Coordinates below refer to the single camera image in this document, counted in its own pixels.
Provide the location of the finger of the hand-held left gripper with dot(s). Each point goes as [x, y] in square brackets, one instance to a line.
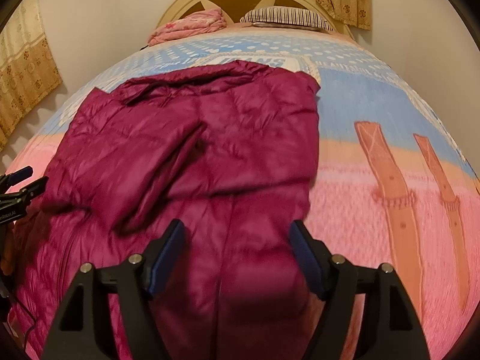
[32, 189]
[17, 175]

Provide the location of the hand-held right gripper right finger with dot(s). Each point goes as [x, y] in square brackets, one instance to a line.
[305, 258]

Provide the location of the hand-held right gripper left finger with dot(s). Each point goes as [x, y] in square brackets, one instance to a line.
[167, 258]

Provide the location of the magenta quilted down jacket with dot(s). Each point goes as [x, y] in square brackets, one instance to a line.
[187, 138]

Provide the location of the person's left forearm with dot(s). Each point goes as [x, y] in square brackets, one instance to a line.
[6, 264]

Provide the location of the wide beige floral curtain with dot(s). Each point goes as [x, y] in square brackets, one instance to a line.
[22, 75]

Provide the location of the bed with pink blue cover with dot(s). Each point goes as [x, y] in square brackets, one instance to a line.
[356, 93]

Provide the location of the folded pink floral quilt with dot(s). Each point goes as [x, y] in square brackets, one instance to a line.
[187, 26]

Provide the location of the striped pillow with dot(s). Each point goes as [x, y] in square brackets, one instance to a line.
[285, 17]

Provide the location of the cream wooden headboard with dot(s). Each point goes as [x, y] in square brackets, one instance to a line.
[225, 11]

